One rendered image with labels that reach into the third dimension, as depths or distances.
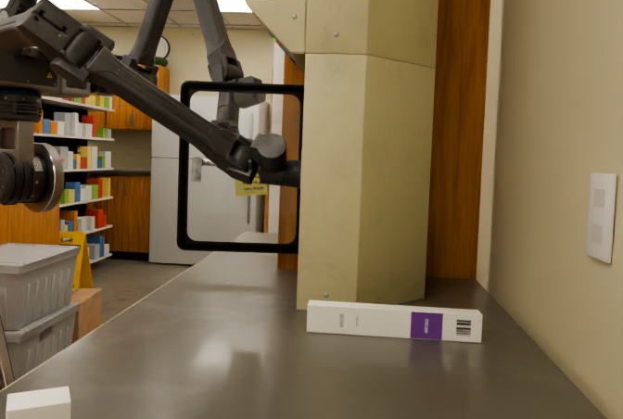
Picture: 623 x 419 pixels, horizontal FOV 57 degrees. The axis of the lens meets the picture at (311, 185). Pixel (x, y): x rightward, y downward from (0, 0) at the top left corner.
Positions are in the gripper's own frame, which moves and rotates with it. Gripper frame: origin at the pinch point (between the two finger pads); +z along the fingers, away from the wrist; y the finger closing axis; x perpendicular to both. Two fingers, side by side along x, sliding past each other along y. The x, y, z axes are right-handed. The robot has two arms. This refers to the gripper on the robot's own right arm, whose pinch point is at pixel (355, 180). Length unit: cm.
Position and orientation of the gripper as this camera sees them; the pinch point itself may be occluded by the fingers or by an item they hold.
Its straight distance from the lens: 119.8
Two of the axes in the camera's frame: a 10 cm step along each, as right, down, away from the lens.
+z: 9.9, 1.1, -0.4
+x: -1.1, 9.9, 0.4
